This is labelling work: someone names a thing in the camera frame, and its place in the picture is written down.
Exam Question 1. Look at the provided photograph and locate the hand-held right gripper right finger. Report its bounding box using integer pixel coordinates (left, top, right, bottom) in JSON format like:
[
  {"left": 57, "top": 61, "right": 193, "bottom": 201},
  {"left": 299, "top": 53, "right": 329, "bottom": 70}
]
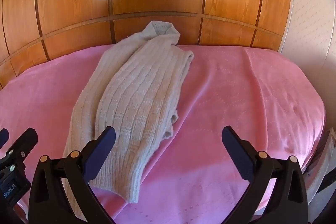
[{"left": 221, "top": 126, "right": 308, "bottom": 224}]

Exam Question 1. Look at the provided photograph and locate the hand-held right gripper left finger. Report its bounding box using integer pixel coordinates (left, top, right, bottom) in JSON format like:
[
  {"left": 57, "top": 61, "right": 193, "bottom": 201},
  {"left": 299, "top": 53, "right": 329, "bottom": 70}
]
[{"left": 28, "top": 126, "right": 117, "bottom": 224}]

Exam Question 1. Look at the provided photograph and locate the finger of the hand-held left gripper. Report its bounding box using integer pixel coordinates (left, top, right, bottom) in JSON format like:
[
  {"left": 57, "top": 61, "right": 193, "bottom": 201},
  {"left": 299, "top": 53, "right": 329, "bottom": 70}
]
[
  {"left": 0, "top": 128, "right": 38, "bottom": 174},
  {"left": 0, "top": 128, "right": 10, "bottom": 149}
]

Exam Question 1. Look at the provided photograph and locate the beige knitted sweater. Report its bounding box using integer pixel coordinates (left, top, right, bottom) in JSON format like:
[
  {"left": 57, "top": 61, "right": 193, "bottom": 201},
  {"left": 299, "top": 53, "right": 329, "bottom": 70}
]
[{"left": 62, "top": 21, "right": 195, "bottom": 204}]

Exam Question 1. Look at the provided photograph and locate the pink blanket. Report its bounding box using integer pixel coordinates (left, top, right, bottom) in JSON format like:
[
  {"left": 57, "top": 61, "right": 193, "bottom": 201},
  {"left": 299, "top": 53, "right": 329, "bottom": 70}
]
[{"left": 0, "top": 45, "right": 327, "bottom": 224}]

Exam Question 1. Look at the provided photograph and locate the grey bed frame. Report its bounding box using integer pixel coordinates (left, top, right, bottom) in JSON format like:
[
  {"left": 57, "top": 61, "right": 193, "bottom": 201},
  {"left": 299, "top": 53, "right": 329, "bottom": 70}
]
[{"left": 302, "top": 127, "right": 336, "bottom": 203}]

